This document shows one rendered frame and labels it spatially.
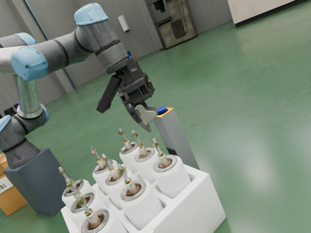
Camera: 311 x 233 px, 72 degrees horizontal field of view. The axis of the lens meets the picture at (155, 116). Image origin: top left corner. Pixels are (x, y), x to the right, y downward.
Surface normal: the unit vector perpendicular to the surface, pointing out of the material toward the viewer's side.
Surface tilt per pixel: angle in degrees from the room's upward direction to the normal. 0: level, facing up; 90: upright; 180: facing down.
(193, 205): 90
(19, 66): 90
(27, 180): 90
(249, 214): 0
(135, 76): 88
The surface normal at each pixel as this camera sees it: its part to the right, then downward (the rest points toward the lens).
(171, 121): 0.54, 0.07
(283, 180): -0.40, -0.86
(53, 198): 0.80, -0.15
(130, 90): -0.11, 0.36
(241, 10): -0.45, 0.50
